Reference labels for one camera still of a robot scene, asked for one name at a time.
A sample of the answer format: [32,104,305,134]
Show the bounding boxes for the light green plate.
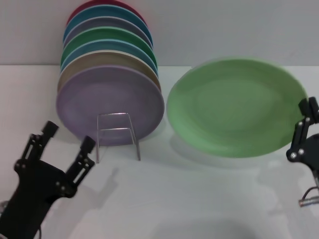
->
[166,57,309,158]

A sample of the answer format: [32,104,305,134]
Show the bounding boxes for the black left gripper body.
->
[0,159,78,239]

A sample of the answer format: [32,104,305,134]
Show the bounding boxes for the beige plate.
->
[57,49,162,96]

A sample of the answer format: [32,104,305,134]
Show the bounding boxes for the metal wire plate rack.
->
[96,112,142,164]

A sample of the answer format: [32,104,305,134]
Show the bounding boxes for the light blue plate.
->
[59,38,160,78]

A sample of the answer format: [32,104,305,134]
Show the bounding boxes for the purple plate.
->
[55,65,165,147]

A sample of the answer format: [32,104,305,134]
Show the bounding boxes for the teal blue plate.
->
[62,4,153,47]

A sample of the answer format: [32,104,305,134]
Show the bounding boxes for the grey lavender plate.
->
[62,16,154,51]

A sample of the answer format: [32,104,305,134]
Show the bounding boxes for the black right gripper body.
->
[303,133,319,175]

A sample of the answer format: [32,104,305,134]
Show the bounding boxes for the thin black cable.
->
[302,185,319,200]

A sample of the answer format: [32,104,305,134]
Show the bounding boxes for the dark green plate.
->
[60,26,158,68]

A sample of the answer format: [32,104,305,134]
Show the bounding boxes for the dark red plate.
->
[66,0,149,28]

